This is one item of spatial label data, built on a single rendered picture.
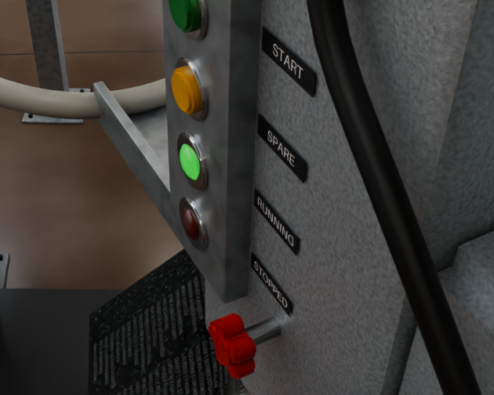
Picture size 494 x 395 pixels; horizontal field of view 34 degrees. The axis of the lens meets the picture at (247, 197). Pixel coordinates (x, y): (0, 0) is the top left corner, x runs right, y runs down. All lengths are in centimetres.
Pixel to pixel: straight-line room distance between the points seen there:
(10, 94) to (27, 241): 147
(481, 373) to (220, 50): 19
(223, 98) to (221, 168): 5
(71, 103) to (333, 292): 54
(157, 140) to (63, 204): 157
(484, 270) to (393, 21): 11
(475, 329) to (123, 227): 204
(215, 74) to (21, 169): 220
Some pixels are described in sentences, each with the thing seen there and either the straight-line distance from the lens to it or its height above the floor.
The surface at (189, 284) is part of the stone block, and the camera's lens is 117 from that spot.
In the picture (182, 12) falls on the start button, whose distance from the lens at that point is 41.
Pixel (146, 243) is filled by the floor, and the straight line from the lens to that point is 230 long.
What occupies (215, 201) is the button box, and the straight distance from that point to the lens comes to 47.
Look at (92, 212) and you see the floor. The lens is 240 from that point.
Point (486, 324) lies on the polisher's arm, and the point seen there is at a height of 137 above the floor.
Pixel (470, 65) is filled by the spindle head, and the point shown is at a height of 147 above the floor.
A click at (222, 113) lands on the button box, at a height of 138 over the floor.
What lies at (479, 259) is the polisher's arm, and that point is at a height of 138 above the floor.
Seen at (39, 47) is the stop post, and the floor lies 26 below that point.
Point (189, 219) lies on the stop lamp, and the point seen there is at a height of 128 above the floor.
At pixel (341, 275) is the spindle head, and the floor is 133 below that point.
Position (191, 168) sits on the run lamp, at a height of 132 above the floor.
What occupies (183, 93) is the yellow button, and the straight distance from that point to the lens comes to 44.
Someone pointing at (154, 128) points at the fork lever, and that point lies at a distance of 90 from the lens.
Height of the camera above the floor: 162
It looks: 42 degrees down
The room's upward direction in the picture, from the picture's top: 2 degrees clockwise
